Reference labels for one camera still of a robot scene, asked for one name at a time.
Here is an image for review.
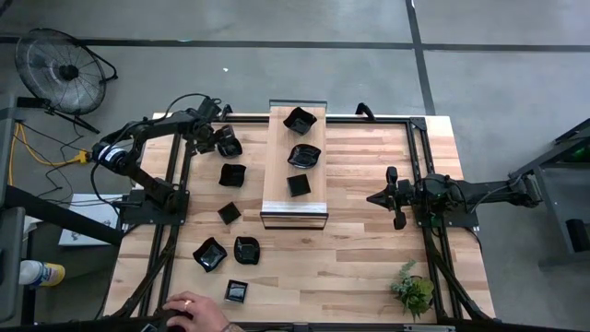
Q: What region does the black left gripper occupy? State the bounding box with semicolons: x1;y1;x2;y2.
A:
193;96;230;156

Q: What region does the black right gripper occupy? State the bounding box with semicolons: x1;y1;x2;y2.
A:
367;166;419;231

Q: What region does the rounded wavy black plate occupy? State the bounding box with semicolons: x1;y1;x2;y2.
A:
218;162;248;189
215;124;244;160
232;235;262;267

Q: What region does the small square black plate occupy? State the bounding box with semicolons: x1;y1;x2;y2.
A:
286;172;313;198
223;279;250;304
217;200;242;227

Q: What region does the wavy pointed black plate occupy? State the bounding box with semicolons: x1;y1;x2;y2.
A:
287;143;323;171
281;106;319;136
192;236;229;274

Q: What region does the green artificial potted plant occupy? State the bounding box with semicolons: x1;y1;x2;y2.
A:
389;259;436;323

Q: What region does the white cardboard box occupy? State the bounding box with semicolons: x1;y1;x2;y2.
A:
58;192;124;248

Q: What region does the grey metal stand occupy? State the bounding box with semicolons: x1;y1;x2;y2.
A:
508;117;590;271

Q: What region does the black floor fan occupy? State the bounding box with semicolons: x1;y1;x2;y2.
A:
13;27;120;136

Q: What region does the person's hand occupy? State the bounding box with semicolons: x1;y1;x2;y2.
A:
161;290;245;332

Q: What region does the black stand beam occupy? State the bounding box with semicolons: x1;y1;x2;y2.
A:
3;184;124;246

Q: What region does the black box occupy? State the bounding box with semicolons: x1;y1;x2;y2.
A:
565;218;590;254

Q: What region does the white yellow wipes canister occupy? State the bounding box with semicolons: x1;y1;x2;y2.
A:
18;259;66;288

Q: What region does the grey metal cart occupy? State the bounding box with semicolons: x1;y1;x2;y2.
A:
0;94;29;324

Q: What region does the black metal table frame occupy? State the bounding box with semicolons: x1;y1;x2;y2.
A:
103;113;497;324

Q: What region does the yellow extension cable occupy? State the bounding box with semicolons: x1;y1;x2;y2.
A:
6;121;93;188

